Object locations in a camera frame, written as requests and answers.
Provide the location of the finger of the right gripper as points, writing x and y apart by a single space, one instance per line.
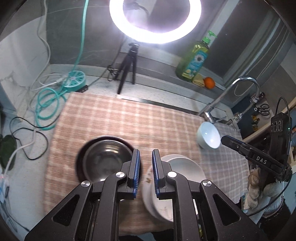
236 145

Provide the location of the orange fruit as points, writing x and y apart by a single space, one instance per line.
209 83

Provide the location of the red inside metal bowl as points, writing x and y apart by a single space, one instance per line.
79 157

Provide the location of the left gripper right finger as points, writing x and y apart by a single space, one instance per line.
163 189

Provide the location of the green dish soap bottle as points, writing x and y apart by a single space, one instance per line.
193 61

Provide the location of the plaid table cloth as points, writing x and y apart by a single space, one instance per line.
144 126

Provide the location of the large floral white plate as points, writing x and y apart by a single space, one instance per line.
163 209

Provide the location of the black tripod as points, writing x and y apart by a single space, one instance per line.
130 61

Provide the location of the large white ceramic bowl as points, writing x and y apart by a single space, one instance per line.
184 193

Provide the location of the teal round power strip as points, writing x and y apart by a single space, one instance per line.
74 81

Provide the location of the grey checked cloth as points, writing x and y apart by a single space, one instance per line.
226 168

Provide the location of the beige work glove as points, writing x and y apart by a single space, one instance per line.
260 193

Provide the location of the black scissors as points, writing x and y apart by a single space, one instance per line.
263 109

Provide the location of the ring light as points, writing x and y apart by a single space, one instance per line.
155 22

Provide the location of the stainless steel bowl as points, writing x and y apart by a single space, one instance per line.
104 162

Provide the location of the small white bowl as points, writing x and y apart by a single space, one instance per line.
208 136

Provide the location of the chrome kitchen faucet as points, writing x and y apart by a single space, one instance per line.
228 93

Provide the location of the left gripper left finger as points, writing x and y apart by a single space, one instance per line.
132 170

